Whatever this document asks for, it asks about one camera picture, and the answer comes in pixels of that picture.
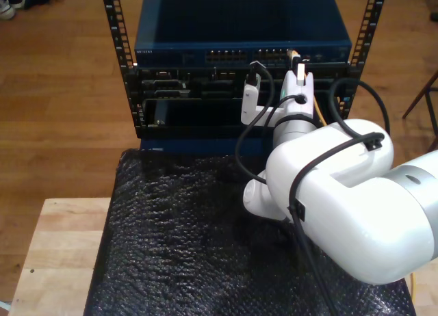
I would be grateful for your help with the black rack server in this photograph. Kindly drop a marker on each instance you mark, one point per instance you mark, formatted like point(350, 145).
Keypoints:
point(205, 87)

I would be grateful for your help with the black empty rack chassis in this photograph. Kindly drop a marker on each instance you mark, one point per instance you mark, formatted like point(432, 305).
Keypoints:
point(198, 114)

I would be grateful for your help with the brown wooden chair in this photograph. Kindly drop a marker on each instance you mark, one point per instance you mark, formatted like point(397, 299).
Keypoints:
point(422, 97)

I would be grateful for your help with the blue rack shelf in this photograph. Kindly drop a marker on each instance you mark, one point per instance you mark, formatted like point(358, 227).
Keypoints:
point(191, 145)

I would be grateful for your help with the black textured mat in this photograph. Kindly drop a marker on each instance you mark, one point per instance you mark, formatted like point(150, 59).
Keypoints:
point(171, 244)

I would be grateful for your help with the white sneaker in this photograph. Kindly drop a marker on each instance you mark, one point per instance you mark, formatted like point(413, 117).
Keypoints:
point(7, 10)

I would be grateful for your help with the black perforated rack post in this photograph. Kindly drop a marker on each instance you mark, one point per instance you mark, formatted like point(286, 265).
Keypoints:
point(116, 32)
point(371, 18)

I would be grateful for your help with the blue network switch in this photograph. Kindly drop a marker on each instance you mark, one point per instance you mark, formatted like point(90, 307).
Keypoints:
point(205, 22)

